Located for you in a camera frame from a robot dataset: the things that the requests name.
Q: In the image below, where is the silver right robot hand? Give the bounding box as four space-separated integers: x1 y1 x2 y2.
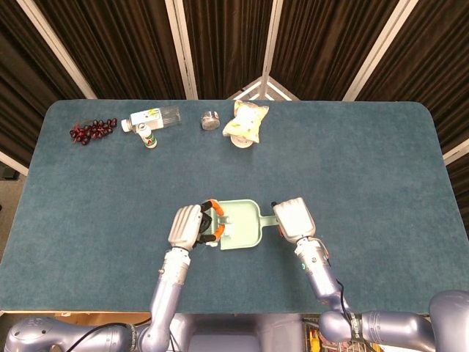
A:
270 197 317 244

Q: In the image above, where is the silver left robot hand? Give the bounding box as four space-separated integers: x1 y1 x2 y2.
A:
167 198 225 252

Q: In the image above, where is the light green hand broom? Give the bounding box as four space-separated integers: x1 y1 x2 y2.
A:
215 199 230 251

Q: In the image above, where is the light green plastic dustpan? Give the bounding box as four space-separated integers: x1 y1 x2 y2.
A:
218 199 281 252

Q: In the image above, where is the blue felt table cover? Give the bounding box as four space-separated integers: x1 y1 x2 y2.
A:
0 99 469 315

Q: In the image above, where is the white paper cup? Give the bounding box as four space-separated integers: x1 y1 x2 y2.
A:
230 134 254 149

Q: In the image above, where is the small white green-label bottle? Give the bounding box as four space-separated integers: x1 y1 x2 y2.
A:
136 123 158 150

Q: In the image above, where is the yellow snack bag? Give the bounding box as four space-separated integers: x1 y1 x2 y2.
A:
221 99 270 144

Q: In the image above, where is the clear plastic water bottle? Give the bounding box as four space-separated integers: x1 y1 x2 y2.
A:
120 105 183 133

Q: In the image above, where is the lilac robot torso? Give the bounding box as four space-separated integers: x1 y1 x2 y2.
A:
168 313 305 352

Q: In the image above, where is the brown cardboard box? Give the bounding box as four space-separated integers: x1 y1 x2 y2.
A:
5 311 153 326

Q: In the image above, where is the dark red grape bunch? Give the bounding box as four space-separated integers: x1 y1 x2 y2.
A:
69 117 119 146

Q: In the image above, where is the white screen base foot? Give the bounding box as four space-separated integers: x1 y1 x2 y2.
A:
226 76 296 102

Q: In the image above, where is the dark curtain screen panel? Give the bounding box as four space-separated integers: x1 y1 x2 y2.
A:
164 0 285 100
344 0 469 206
32 0 197 100
263 0 410 102
0 0 96 177

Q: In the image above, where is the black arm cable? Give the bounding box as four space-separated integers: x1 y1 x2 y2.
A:
333 279 355 317

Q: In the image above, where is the metal wire cart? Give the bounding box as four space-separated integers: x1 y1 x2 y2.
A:
302 317 330 352

